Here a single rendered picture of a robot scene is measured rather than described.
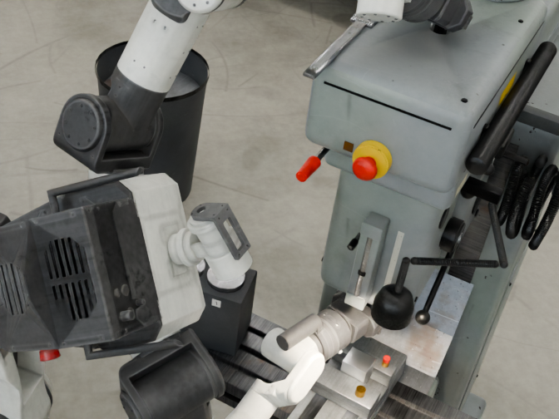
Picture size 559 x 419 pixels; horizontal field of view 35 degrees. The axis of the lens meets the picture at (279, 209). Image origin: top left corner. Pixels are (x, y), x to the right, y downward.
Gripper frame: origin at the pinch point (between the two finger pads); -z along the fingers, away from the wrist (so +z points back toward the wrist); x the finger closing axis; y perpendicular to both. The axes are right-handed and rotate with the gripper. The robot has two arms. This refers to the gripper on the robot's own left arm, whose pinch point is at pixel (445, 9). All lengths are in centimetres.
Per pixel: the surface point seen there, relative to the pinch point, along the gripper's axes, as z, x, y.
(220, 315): -33, -30, -83
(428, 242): -16.2, 11.2, -37.4
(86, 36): -228, -302, -91
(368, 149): 13.0, 5.8, -23.9
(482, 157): 5.7, 19.8, -17.1
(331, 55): 18.3, -4.6, -13.9
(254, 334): -49, -28, -88
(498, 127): -2.2, 16.9, -12.6
